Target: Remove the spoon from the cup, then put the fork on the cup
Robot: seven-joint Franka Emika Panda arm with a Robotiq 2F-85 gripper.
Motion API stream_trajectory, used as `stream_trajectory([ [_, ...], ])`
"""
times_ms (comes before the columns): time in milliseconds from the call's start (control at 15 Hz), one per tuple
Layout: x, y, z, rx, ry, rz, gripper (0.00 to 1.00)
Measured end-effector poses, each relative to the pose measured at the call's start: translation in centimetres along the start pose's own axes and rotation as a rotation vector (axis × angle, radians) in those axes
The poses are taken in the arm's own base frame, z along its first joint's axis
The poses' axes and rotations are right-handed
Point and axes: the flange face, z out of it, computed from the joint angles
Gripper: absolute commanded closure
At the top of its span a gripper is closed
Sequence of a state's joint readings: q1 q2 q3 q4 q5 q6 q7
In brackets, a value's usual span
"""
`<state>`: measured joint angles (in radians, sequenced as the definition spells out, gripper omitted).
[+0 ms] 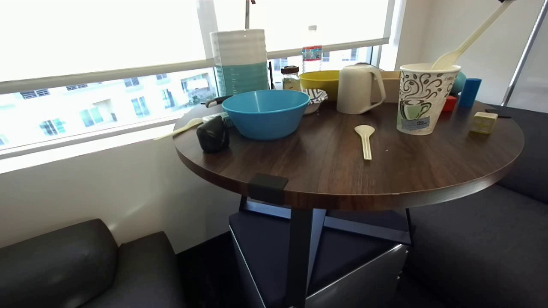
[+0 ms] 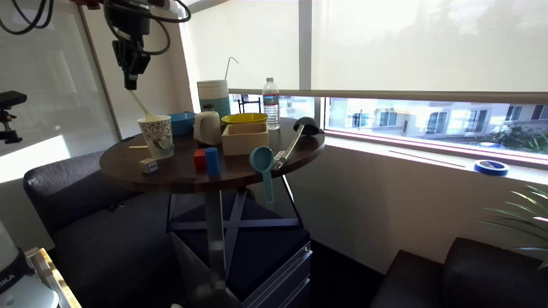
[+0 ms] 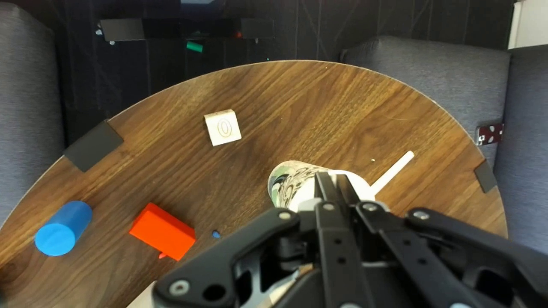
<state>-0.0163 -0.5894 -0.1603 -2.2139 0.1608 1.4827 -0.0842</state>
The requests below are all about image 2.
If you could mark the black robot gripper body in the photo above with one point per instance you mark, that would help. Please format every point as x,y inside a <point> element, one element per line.
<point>132,53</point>

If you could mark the cream plastic fork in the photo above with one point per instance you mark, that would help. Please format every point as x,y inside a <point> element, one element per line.
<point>141,104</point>

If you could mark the patterned paper cup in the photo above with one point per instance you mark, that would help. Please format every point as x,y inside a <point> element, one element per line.
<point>156,137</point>

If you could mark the cream plastic spoon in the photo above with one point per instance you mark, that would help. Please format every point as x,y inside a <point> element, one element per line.
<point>137,147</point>

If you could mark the blue plastic bowl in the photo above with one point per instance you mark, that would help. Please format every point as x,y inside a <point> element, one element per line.
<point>184,123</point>

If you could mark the white and teal container stack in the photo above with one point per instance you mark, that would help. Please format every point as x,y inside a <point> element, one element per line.
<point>214,94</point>

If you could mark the pale yellow cube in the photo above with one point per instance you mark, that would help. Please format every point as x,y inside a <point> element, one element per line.
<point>149,166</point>

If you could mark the red block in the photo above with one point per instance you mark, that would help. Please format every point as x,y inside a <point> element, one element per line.
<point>199,161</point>

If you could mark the blue cylinder block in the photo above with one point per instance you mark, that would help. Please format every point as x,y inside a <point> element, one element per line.
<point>213,162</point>

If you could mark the yellow bowl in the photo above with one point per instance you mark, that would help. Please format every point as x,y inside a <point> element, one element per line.
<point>244,118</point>

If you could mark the light wooden box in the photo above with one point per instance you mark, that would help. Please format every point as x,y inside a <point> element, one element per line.
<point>245,142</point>

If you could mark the clear plastic water bottle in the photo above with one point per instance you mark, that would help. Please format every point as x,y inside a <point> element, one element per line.
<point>271,104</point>

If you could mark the dark grey fabric sofa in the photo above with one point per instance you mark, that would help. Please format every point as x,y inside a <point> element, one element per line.
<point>96,227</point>

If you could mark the teal plastic scoop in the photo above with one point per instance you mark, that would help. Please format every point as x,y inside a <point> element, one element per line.
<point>262,159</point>

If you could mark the white bottle with black label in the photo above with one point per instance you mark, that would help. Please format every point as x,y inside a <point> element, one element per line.
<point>11,267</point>

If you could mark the blue dish on sill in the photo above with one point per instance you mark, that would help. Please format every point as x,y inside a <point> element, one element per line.
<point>490,167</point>

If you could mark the black leather sofa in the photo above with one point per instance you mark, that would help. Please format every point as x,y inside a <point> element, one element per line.
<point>473,279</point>

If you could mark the green potted plant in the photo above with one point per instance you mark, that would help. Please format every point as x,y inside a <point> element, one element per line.
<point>528,222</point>

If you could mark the grey metal partition frame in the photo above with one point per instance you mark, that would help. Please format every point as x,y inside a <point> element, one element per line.
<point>103,78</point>

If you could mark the black camera on tripod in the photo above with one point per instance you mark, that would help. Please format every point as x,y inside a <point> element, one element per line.
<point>11,99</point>

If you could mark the table pedestal with cross bars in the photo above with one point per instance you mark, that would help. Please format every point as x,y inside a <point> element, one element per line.
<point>214,227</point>

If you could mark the white window frame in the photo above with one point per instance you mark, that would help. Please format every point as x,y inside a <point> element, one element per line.
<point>305,44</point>

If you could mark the light wooden frame piece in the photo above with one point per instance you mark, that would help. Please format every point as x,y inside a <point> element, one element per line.
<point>52,273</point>

